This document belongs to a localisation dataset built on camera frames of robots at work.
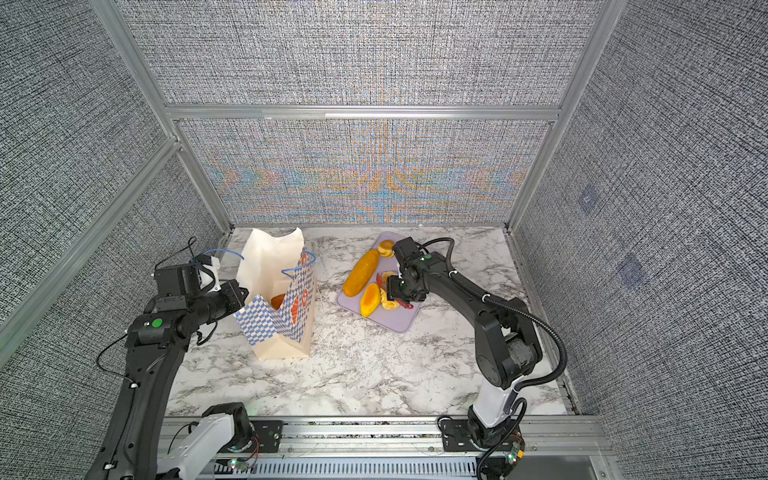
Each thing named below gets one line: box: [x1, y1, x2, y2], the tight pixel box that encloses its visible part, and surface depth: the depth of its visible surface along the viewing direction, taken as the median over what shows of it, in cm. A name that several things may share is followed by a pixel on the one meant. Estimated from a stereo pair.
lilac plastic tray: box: [362, 300, 422, 333], surface depth 95 cm
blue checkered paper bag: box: [234, 227, 317, 360], surface depth 81 cm
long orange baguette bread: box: [343, 249, 379, 298], surface depth 102 cm
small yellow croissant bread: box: [378, 240, 395, 258], surface depth 108 cm
